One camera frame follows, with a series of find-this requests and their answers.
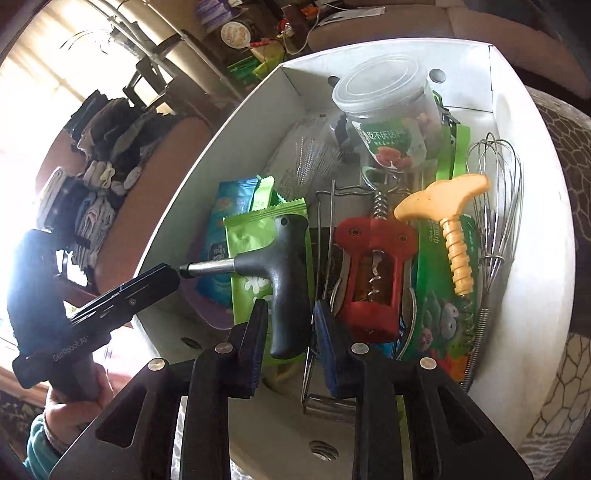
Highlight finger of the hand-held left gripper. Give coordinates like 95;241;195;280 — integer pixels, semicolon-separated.
99;263;179;301
69;276;182;329

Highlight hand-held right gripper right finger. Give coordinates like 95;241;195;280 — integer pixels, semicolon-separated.
313;300;534;480

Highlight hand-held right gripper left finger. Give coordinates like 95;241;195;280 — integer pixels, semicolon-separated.
48;298;269;480

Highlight black T-handle tool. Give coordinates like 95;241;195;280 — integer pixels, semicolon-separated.
179;215;310;360

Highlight blue wipes packet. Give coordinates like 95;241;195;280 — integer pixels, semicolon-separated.
196;180;259;308

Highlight dark green wipes packet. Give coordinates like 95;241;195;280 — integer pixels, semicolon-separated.
397;215;484;384

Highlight white cardboard box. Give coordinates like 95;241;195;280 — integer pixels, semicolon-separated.
131;39;578;468

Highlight person's left forearm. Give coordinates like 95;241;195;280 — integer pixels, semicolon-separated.
25;411;75;480

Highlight person's left hand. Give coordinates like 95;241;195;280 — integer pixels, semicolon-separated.
44;362;116;457

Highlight purple plastic item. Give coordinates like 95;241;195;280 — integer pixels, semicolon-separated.
180;276;237;330

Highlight round wooden table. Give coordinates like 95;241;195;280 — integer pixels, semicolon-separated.
48;115;214;297

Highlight pile of socks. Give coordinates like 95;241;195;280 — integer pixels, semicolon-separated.
37;90;177;274

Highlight red corkscrew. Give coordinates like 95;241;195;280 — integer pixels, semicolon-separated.
332;167;419;345

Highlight metal whisk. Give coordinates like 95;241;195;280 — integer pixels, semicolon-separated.
462;133;526;394

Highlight clear packet of brushes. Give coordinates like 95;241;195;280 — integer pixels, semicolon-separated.
263;115;345;200

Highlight yellow plastic screw tool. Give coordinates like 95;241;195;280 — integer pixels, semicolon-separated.
393;174;491;296

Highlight green snack bags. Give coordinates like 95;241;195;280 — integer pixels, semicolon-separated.
226;46;288;85

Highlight green pouch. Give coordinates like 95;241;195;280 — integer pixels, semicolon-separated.
433;91;472;182

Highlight purple box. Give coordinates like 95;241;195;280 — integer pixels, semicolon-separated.
194;0;232;34

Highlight clear plastic jar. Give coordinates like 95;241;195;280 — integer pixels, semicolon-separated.
331;55;440;184

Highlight grey patterned blanket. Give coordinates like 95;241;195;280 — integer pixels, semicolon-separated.
503;85;591;480

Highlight brown sofa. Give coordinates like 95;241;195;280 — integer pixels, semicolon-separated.
305;0;591;88

